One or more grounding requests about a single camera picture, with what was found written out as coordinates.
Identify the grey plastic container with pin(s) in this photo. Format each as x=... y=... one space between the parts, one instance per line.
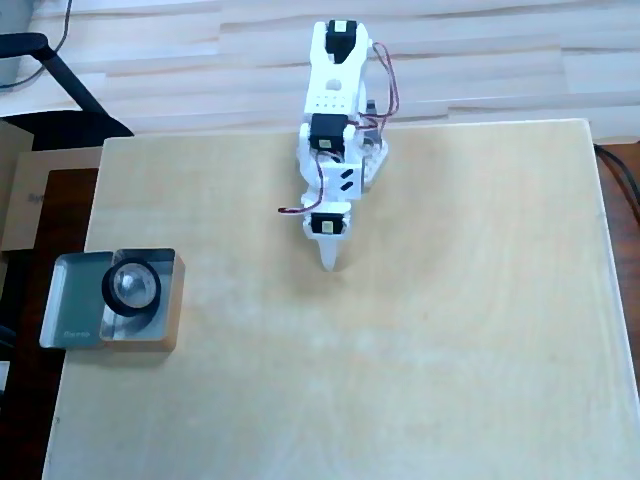
x=12 y=20

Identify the printed brown cardboard box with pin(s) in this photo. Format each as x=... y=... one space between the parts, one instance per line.
x=27 y=200

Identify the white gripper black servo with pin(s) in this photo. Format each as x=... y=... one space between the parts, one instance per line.
x=327 y=224

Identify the grey table clamp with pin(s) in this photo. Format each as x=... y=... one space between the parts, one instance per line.
x=372 y=107

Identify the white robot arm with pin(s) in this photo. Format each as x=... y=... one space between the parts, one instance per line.
x=332 y=85

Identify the black tape roll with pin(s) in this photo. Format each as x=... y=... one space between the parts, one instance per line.
x=107 y=290

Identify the plain brown cardboard box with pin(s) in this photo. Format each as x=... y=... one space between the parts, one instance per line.
x=10 y=145

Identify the metal tray with orange sides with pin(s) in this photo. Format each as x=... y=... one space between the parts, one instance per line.
x=145 y=342

